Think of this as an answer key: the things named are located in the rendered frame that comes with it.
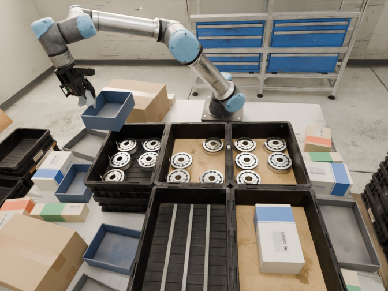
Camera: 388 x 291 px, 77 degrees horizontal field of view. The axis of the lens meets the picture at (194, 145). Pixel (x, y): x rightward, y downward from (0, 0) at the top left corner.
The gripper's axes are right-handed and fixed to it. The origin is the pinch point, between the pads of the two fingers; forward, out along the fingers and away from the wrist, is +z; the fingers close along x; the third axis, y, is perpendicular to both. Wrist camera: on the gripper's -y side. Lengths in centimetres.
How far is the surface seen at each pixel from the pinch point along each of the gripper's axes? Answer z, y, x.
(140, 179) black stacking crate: 31.7, 14.9, 16.8
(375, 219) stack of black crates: 111, -22, 137
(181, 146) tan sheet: 33.3, -8.7, 30.0
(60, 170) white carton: 30.3, 11.9, -30.4
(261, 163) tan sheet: 39, -2, 70
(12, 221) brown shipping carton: 23, 45, -24
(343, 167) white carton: 48, -9, 106
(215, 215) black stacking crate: 36, 28, 53
